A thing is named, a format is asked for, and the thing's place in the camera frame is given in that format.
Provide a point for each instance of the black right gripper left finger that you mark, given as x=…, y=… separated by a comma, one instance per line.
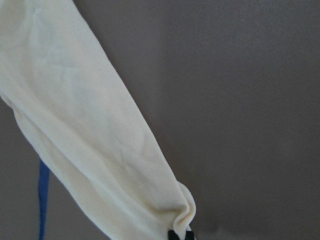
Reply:
x=172, y=235

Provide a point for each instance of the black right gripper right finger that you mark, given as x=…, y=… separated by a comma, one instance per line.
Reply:
x=189, y=235

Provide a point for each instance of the cream long-sleeve graphic shirt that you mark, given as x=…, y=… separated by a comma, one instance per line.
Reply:
x=74, y=109

